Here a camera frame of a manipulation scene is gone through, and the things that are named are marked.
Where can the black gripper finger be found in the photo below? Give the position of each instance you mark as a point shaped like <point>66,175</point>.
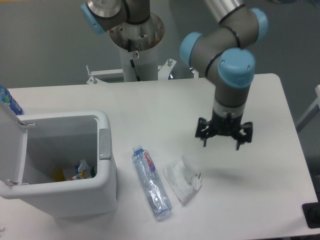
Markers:
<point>243,134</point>
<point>205,130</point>

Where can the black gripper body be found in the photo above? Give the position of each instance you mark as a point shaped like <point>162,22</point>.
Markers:
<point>226,126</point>

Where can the white plastic bag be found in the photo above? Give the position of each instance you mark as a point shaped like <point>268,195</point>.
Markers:
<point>183,178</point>

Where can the clear plastic water bottle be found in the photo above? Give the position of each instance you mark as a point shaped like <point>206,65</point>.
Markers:
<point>151,183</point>

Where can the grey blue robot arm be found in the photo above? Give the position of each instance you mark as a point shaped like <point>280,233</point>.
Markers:
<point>222,56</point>

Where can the colourful trash in bin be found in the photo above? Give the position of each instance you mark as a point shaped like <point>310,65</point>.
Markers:
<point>81,170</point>

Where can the white plastic trash can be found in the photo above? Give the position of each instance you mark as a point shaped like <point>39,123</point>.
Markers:
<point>32,147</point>

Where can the black device at table edge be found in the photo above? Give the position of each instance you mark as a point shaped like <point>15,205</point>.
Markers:
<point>312,214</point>

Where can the blue labelled bottle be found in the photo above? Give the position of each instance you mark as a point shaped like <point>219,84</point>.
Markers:
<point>10,102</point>

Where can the white frame right edge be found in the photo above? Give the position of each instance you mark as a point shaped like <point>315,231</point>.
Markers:
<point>310,112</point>

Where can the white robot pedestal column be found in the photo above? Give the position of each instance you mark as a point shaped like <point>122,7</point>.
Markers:
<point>139,41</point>

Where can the white metal base frame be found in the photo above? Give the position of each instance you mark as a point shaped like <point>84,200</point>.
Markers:
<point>136,71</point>

